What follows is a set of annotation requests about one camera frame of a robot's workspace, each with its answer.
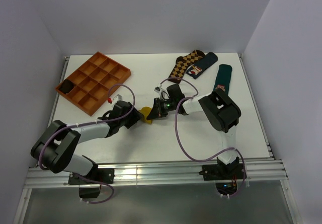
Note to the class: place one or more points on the yellow sock with character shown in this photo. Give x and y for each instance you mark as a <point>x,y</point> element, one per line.
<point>145,111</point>

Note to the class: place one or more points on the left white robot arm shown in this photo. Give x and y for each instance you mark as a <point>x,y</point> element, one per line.
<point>55,149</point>

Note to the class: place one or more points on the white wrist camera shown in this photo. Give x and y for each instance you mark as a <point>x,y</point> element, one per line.
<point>161,92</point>
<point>113,101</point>

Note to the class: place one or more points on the brown argyle sock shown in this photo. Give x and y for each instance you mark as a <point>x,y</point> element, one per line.
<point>182,64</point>

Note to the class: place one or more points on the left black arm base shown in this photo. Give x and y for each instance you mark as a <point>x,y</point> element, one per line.
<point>91,185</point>

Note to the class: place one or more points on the navy sock with pattern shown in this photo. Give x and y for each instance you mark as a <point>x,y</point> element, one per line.
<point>198,68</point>

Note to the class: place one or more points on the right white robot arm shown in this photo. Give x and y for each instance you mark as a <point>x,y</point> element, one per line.
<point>221,111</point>

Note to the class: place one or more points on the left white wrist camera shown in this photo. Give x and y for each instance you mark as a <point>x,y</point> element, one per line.
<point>113,101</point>

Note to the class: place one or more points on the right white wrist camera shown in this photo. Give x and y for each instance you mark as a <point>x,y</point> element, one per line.
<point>161,92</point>

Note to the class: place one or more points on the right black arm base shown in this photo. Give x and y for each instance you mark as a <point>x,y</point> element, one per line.
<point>230,173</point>

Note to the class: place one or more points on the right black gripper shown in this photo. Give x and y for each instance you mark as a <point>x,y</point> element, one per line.
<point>157,112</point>

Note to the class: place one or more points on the aluminium frame rail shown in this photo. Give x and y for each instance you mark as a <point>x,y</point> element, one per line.
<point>157,174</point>

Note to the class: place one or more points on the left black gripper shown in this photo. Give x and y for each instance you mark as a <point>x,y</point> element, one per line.
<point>135,116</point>

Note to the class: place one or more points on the orange compartment tray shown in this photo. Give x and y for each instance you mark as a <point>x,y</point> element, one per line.
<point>95,78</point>

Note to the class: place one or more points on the dark green santa sock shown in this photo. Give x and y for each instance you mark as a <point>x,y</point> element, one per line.
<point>223,78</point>

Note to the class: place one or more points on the rolled dark sock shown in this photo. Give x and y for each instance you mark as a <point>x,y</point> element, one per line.
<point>66,86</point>

